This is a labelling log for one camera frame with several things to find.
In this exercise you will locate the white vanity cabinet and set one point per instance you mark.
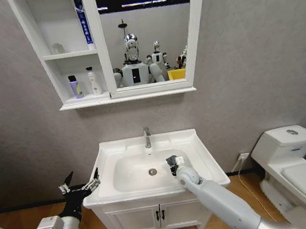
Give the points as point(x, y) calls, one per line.
point(133, 221)

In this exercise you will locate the white mirror wall cabinet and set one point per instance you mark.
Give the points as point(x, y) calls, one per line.
point(44, 27)

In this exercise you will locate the clear glass cup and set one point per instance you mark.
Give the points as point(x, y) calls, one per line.
point(57, 49)

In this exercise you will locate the chrome faucet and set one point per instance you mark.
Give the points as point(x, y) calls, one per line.
point(147, 138)

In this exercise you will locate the white vanity door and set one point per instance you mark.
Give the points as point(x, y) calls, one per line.
point(181, 213)
point(135, 220)

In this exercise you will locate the purple bottle with black cap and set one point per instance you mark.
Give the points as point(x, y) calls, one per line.
point(76, 89)

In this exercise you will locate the white ceramic toilet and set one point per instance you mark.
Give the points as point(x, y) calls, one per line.
point(284, 153)

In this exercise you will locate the chrome toilet flush button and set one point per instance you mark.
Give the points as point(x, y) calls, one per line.
point(292, 131)

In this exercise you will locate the chrome sink drain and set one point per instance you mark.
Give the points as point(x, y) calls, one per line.
point(152, 171)

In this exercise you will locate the blue toothpaste tube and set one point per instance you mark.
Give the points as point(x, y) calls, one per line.
point(84, 24)

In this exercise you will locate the white pump bottle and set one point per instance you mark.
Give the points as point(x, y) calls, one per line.
point(94, 84)

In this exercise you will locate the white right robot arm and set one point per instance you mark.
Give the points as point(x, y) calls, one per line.
point(218, 196)

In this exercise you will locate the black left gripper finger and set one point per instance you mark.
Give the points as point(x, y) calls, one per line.
point(96, 179)
point(69, 181)

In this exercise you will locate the white ceramic washbasin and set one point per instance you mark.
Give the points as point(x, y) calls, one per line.
point(133, 174)

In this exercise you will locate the cabinet mirror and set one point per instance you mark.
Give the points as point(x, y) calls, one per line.
point(164, 33)

